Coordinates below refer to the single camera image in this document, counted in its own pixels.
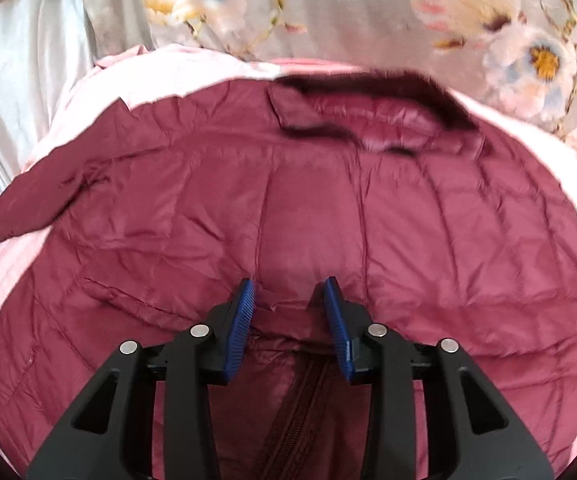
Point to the pink fleece blanket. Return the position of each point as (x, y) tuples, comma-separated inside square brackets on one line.
[(93, 87)]

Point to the white satin cloth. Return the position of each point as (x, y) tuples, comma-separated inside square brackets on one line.
[(23, 70)]

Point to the maroon puffer jacket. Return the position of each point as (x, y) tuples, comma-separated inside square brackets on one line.
[(278, 220)]

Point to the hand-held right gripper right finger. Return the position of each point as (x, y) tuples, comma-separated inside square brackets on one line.
[(337, 332)]

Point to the grey floral quilt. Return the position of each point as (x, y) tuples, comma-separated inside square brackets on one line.
[(348, 10)]

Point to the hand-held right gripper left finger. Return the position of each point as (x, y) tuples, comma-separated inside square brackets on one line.
[(238, 332)]

